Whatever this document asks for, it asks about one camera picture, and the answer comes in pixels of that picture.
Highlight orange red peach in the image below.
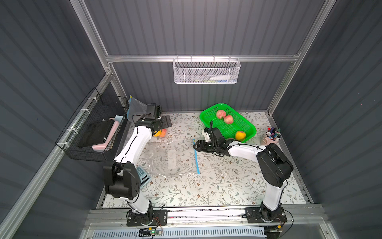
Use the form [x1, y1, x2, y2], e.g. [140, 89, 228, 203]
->
[159, 129, 167, 137]

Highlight yellow peach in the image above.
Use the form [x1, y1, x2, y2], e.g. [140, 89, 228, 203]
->
[153, 130, 162, 137]
[235, 130, 246, 141]

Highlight pink peach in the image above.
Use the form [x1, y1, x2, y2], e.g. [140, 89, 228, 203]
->
[216, 110, 226, 119]
[223, 115, 234, 124]

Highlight clear zip-top bag blue zipper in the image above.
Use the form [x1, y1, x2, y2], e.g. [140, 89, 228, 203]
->
[127, 96, 162, 135]

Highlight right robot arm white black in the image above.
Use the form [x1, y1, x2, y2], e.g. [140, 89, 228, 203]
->
[193, 127, 293, 223]

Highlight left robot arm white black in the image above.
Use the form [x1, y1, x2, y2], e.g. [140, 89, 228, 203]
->
[103, 114, 172, 223]

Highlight pink peach top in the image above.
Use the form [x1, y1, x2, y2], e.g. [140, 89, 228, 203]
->
[216, 110, 226, 119]

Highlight green plastic basket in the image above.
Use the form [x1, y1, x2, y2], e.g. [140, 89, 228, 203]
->
[199, 103, 258, 143]

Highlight pink pen cup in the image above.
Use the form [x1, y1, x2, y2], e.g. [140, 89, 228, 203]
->
[263, 127, 282, 145]

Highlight teal calculator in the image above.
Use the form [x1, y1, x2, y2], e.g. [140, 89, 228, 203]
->
[136, 166, 152, 188]

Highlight black pouch in basket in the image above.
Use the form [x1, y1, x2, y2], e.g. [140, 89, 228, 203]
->
[78, 119, 113, 148]

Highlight white tube in basket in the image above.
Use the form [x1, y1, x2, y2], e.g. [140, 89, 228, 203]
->
[210, 75, 231, 82]

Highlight white wire wall basket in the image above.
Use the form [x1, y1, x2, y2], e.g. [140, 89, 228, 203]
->
[173, 57, 241, 84]

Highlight black wire wall basket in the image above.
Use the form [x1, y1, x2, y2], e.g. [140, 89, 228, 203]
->
[56, 89, 129, 162]

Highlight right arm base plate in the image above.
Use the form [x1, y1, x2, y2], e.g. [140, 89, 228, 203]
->
[242, 206, 287, 224]

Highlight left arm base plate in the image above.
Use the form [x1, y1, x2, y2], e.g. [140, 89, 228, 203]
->
[126, 209, 168, 227]

